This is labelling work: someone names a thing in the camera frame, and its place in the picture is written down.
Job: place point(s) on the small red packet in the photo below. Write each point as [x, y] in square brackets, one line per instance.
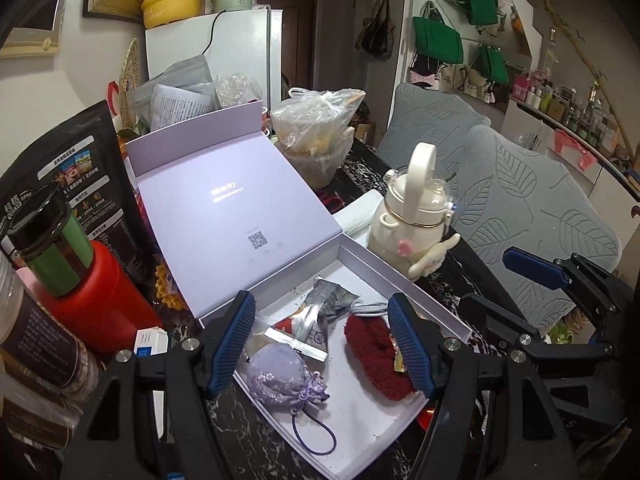
[286, 325]

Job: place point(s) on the jar with green label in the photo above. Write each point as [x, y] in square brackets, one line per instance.
[55, 250]

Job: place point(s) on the white refrigerator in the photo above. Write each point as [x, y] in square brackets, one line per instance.
[240, 45]

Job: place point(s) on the yellow bumpy item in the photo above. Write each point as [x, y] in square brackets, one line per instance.
[167, 295]

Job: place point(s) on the yellow candy wrapper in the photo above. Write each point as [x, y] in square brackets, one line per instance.
[400, 361]

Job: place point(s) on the silver foil packet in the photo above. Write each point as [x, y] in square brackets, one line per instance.
[320, 310]

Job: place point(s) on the cardboard box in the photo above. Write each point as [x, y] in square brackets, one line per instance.
[364, 134]

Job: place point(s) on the white plastic bag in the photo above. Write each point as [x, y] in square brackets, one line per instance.
[357, 212]

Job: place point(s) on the yellow cooking pot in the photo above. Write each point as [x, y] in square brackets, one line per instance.
[170, 0]

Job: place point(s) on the blue white small box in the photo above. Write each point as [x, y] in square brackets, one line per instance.
[150, 345]

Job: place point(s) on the lilac gift box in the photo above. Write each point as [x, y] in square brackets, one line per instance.
[225, 185]

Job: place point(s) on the beige handbags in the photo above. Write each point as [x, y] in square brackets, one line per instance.
[450, 80]

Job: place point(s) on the white printed paper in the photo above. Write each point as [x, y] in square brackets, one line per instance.
[175, 107]

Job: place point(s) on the small green tote bag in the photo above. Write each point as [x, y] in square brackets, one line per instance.
[492, 65]

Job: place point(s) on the clear plastic food bag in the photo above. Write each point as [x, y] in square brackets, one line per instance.
[315, 120]

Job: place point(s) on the white counter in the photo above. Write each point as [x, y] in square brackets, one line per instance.
[520, 125]

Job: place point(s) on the brown door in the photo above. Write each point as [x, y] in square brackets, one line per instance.
[295, 35]

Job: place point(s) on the crumpled clear plastic bag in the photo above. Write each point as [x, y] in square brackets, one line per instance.
[237, 90]

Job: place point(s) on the woven round fan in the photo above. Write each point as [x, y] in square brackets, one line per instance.
[131, 75]

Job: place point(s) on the pink plastic bag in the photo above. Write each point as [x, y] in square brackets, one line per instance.
[570, 142]

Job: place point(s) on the dark red fluffy scrunchie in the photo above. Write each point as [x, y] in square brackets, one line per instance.
[370, 350]

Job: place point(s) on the dark hanging bag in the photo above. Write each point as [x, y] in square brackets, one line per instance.
[375, 35]

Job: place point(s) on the row of cosmetic bottles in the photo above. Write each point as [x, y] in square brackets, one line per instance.
[540, 95]

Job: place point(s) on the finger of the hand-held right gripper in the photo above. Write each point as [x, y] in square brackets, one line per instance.
[535, 270]
[500, 322]

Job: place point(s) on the black snack bag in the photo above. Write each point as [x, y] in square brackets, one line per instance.
[100, 170]

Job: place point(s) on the large green tote bag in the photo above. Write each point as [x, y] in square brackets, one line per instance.
[435, 42]

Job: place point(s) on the grey mailer bag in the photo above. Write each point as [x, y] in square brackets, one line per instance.
[185, 72]

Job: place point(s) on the white cartoon water bottle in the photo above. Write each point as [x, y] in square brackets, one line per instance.
[400, 230]

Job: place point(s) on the clear jar dark label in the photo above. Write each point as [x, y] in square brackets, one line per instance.
[40, 340]

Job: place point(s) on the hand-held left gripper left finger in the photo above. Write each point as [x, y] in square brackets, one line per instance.
[232, 345]

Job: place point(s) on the grey leaf pattern cushion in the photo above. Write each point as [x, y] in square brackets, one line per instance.
[525, 220]
[425, 120]

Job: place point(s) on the red plastic item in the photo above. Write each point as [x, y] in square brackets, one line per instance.
[332, 202]

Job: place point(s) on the bamboo pole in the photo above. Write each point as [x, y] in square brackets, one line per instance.
[575, 45]

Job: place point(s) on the red plastic container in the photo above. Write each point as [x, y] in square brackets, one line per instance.
[110, 290]

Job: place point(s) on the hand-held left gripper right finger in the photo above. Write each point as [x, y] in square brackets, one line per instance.
[410, 345]

